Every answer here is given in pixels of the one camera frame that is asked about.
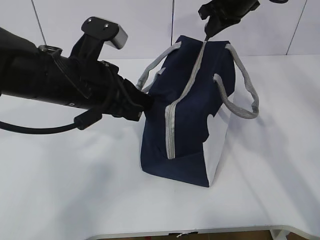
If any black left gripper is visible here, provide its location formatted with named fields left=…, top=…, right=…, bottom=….
left=82, top=60, right=153, bottom=122

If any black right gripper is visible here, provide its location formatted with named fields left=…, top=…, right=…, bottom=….
left=198, top=0, right=260, bottom=40

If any navy blue lunch bag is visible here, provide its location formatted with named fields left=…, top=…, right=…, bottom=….
left=137, top=35, right=259, bottom=188

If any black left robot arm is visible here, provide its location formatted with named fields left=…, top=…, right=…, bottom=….
left=0, top=28, right=154, bottom=121

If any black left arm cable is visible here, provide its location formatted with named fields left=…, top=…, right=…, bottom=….
left=0, top=107, right=103, bottom=136

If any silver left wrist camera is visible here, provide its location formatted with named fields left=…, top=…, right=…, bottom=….
left=70, top=16, right=128, bottom=61

